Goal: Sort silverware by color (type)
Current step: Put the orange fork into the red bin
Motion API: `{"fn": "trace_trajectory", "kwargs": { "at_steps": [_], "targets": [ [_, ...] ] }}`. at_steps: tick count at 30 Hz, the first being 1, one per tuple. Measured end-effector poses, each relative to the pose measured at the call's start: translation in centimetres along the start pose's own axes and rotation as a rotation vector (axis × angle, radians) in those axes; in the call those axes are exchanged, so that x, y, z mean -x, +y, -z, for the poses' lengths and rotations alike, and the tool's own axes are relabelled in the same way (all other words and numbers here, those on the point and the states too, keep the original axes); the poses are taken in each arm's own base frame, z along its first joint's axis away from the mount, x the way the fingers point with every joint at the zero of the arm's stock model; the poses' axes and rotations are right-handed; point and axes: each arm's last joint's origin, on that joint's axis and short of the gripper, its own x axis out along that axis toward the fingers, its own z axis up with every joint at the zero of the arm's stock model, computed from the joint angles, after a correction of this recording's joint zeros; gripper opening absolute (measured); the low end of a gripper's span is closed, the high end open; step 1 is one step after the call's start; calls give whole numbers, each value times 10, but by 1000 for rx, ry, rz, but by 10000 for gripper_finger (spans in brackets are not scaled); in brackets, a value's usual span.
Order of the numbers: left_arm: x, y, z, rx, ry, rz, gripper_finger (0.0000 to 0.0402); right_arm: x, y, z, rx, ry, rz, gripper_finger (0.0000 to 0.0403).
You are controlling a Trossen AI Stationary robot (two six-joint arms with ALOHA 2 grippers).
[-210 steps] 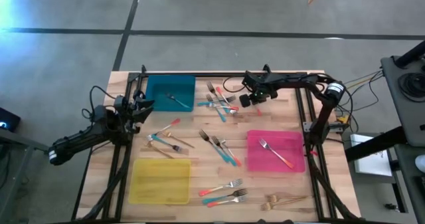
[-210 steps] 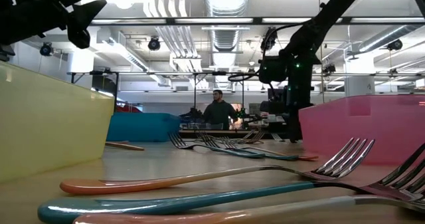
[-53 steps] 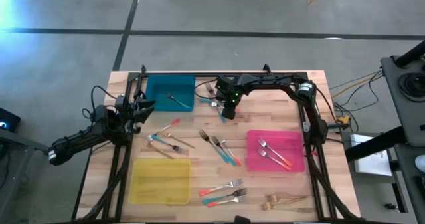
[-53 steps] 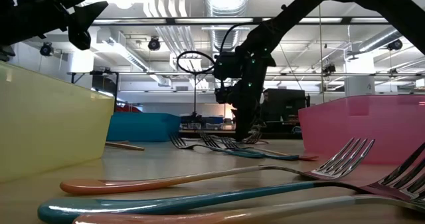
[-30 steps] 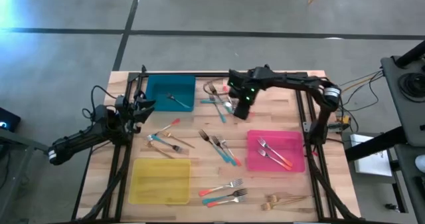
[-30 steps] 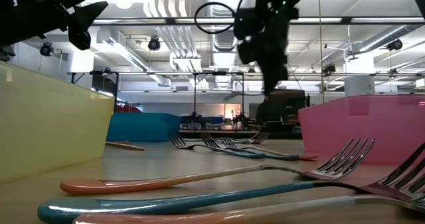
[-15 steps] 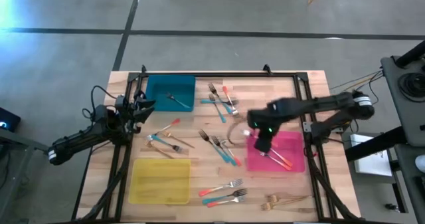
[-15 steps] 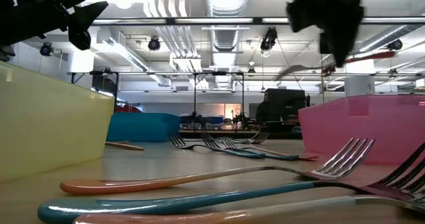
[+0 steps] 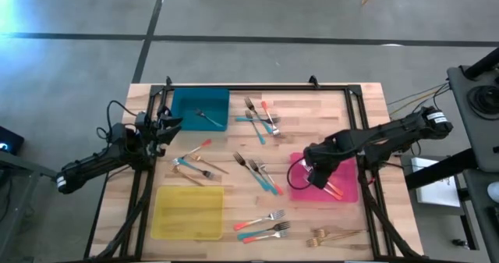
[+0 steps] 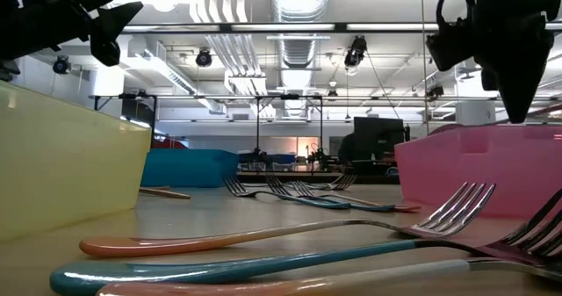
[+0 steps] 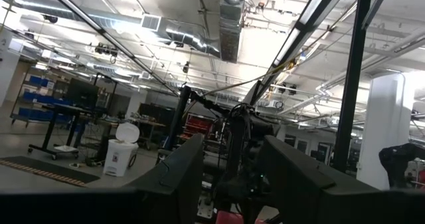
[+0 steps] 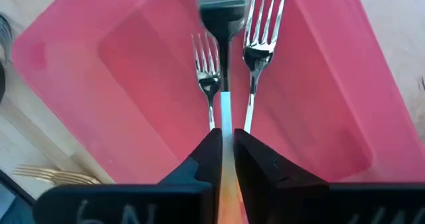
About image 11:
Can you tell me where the rectangular metal ceiling duct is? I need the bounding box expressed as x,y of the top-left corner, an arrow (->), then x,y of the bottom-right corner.
218,0 -> 247,64

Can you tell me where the pink plastic bin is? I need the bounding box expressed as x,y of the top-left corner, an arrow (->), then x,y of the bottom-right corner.
214,209 -> 266,224

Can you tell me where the black standing desk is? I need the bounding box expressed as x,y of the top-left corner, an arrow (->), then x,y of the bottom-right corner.
27,102 -> 117,161

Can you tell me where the black computer monitor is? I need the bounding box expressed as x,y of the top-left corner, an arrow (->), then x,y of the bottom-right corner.
66,77 -> 100,108

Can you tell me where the black floor mat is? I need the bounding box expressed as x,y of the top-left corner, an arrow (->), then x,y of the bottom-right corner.
0,156 -> 101,188

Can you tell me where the red tool chest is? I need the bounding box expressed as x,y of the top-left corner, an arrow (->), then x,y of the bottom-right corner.
181,113 -> 216,141

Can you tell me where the white trash bin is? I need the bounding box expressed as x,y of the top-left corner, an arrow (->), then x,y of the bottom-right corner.
102,122 -> 141,177

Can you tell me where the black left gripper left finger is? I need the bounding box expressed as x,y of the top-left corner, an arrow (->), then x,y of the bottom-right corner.
123,132 -> 205,224

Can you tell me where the shelf with blue bins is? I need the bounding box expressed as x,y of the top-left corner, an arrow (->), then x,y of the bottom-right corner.
9,73 -> 76,128

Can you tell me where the yellow hanging cable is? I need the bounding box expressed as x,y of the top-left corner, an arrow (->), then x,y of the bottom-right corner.
184,56 -> 301,100

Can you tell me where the round silver ceiling duct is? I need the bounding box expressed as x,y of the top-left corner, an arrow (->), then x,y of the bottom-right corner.
13,0 -> 222,57

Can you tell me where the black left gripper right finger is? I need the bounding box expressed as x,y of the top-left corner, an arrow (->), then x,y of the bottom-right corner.
258,135 -> 383,224

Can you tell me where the white building column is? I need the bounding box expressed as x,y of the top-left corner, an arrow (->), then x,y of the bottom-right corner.
357,71 -> 416,191

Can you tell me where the black rig frame with lights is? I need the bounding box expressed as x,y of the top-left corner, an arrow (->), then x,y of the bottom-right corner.
38,0 -> 393,173

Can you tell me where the background work table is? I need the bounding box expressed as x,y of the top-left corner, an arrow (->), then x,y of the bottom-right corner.
127,116 -> 167,151

